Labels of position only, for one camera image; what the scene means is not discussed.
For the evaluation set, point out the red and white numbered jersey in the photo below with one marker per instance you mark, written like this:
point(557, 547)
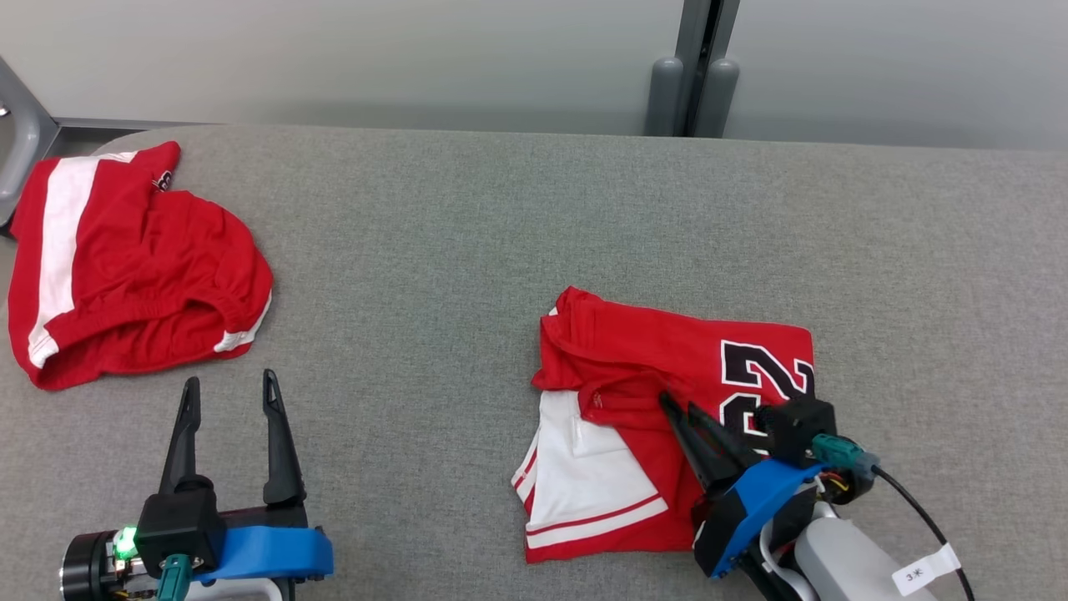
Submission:
point(634, 351)

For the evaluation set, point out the grey partition joint post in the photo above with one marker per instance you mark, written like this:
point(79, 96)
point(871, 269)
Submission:
point(692, 33)

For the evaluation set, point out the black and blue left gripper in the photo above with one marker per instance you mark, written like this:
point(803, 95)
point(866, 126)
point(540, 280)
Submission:
point(267, 553)

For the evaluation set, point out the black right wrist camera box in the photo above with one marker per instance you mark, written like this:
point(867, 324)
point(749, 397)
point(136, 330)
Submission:
point(801, 430)

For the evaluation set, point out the grey rounded partition foot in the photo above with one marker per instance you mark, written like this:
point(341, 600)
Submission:
point(664, 100)
point(717, 100)

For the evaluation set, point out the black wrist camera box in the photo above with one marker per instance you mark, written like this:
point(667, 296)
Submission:
point(801, 430)
point(179, 526)

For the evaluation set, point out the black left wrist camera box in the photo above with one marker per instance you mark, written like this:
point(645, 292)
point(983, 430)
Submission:
point(179, 526)

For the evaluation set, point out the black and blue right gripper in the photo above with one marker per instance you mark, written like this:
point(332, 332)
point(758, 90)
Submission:
point(751, 509)

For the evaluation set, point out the grey partition end post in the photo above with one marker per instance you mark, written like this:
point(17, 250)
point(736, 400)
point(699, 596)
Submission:
point(25, 133)

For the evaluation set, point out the red shorts with white stripe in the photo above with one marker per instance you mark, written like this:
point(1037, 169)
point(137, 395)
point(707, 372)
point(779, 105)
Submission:
point(133, 275)

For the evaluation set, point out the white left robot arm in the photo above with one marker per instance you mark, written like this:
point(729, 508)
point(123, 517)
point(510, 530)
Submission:
point(242, 591)

